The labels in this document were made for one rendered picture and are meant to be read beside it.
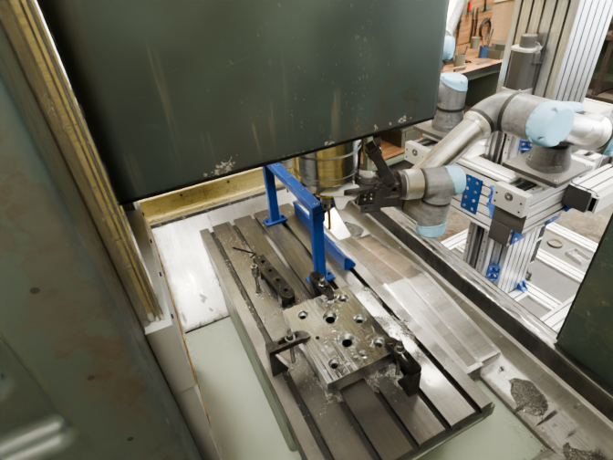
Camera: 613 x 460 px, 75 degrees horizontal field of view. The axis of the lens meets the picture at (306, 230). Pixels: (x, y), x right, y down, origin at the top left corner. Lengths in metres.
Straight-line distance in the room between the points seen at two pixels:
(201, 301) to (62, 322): 1.33
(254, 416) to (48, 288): 1.10
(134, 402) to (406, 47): 0.73
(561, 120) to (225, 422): 1.36
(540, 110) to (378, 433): 0.92
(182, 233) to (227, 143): 1.35
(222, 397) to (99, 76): 1.20
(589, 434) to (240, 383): 1.12
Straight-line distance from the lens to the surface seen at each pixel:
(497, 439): 1.53
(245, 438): 1.49
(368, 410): 1.18
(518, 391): 1.61
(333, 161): 0.86
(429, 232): 1.11
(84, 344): 0.57
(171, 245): 1.99
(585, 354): 1.53
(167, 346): 0.76
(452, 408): 1.22
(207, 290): 1.86
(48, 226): 0.47
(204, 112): 0.68
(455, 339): 1.59
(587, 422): 1.61
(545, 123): 1.23
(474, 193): 1.94
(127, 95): 0.65
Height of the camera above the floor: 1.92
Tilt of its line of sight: 36 degrees down
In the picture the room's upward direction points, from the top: 5 degrees counter-clockwise
